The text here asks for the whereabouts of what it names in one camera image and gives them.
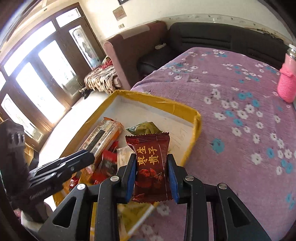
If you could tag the yellow cardboard tray box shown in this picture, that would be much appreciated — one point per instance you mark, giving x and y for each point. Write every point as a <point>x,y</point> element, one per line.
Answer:
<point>131,108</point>

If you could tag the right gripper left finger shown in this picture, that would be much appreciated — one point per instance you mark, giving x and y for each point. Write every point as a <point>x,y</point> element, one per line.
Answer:
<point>115,190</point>

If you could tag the orange cracker package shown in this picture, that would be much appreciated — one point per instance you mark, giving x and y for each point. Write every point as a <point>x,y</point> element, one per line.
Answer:
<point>100,139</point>

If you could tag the black sofa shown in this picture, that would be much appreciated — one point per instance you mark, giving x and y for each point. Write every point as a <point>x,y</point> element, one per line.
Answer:
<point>184,36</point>

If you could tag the maroon armchair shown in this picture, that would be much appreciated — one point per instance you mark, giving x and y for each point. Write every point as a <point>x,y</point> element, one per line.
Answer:
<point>126,47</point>

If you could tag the purple floral tablecloth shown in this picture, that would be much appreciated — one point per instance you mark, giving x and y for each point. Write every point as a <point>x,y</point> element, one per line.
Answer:
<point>248,132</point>

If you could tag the red jujube snack packet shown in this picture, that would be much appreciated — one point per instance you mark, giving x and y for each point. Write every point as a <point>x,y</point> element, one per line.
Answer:
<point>151,179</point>

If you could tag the pink sleeved thermos bottle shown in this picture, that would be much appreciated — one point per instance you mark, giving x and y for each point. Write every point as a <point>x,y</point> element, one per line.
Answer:
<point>286,85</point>

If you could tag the clear yellow cake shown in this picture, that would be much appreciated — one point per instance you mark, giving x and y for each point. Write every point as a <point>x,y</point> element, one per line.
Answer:
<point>123,156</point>

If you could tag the patterned blanket bench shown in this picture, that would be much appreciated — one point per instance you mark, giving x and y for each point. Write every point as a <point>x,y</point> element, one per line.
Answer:
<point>104,78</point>

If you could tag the wooden framed glass door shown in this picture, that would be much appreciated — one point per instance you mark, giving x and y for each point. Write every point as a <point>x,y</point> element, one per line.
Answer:
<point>43,66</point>

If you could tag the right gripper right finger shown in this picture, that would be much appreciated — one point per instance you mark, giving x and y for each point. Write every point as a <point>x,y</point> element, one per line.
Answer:
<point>187,189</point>

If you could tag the small red packet in tray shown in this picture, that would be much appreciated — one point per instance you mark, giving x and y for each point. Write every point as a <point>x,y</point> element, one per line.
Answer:
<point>107,165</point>

